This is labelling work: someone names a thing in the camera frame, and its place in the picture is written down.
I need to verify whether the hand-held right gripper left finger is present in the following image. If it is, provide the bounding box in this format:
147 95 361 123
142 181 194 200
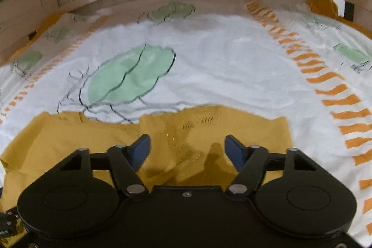
51 134 152 198

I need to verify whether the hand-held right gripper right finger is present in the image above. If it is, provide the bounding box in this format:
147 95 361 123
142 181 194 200
225 135 323 196

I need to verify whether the mustard yellow knit sweater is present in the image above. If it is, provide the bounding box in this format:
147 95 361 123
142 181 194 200
0 105 293 212

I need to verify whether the white printed blanket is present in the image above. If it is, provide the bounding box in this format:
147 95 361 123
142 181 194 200
0 0 372 248

